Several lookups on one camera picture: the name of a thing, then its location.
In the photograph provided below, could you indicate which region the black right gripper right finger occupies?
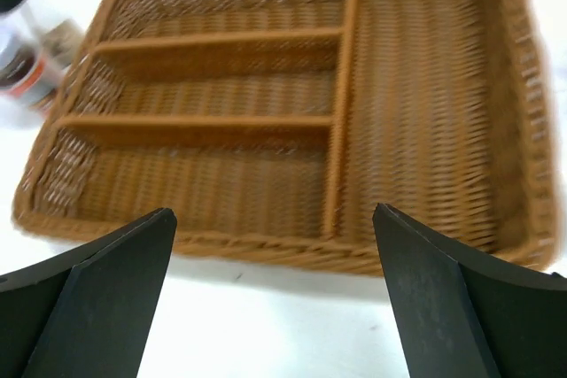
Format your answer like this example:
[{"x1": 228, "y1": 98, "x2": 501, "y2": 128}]
[{"x1": 373, "y1": 204, "x2": 566, "y2": 377}]

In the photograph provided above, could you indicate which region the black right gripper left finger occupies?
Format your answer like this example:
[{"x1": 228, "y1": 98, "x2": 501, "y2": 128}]
[{"x1": 1, "y1": 208, "x2": 177, "y2": 377}]

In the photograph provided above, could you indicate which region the yellow cap red sauce bottle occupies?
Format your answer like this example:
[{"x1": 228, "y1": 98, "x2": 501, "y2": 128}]
[{"x1": 1, "y1": 45, "x2": 63, "y2": 115}]

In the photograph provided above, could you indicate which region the brown wicker divided tray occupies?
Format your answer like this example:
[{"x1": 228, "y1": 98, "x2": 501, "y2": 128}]
[{"x1": 12, "y1": 0, "x2": 558, "y2": 276}]

